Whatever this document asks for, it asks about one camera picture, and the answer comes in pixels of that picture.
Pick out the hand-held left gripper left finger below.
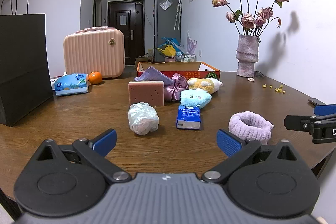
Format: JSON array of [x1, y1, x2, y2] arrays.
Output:
[[34, 129, 132, 184]]

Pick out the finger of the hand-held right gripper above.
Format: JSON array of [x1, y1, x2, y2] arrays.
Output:
[[314, 104, 336, 116], [284, 113, 336, 132]]

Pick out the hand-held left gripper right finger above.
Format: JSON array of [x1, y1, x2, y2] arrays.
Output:
[[201, 129, 298, 184]]

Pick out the lilac fluffy headband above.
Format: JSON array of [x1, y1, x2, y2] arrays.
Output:
[[228, 111, 275, 146]]

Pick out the plastic-wrapped white bundle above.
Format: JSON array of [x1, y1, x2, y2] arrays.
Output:
[[128, 102, 159, 135]]

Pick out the blue handkerchief tissue pack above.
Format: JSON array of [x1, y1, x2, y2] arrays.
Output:
[[176, 105, 202, 130]]

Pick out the light blue plush toy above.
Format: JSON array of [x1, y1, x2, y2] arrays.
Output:
[[180, 89, 213, 109]]

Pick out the yellow plush toy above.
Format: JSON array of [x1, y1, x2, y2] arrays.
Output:
[[187, 77, 223, 95]]

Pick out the purple satin bonnet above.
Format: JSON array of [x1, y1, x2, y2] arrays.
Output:
[[164, 72, 189, 102]]

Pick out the purple woven drawstring pouch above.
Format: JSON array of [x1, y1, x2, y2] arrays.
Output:
[[134, 67, 175, 85]]

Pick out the orange-rimmed cardboard box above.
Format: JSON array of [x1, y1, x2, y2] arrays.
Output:
[[136, 61, 221, 83]]

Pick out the scattered yellow crumbs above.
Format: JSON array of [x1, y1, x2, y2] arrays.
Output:
[[262, 84, 286, 93]]

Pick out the orange fruit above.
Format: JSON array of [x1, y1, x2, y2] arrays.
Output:
[[88, 71, 103, 85]]

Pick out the blue floral tissue pack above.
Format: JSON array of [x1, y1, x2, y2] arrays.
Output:
[[54, 73, 89, 97]]

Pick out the pink textured vase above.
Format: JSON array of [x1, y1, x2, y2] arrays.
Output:
[[236, 34, 261, 77]]

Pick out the pink ribbed suitcase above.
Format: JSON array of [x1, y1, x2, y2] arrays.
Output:
[[63, 27, 125, 80]]

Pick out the small cardboard floor box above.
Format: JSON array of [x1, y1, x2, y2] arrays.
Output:
[[135, 56, 153, 68]]

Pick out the trolley with bottles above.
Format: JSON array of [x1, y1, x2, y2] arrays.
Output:
[[175, 53, 197, 62]]

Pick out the purple coral decoration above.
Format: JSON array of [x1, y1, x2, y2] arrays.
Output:
[[186, 31, 197, 55]]

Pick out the dark wooden door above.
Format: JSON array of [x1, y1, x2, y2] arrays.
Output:
[[107, 0, 146, 65]]

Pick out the black paper bag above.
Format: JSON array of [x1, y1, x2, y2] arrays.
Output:
[[0, 0, 54, 127]]

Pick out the dried pink rose bouquet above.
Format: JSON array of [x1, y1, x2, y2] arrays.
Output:
[[212, 0, 290, 37]]

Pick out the blue plastic stool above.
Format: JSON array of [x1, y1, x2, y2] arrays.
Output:
[[161, 36, 184, 52]]

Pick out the grey refrigerator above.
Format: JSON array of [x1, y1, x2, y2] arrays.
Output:
[[154, 0, 181, 62]]

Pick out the hanging folded umbrella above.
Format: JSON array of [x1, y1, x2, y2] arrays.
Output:
[[173, 0, 182, 30]]

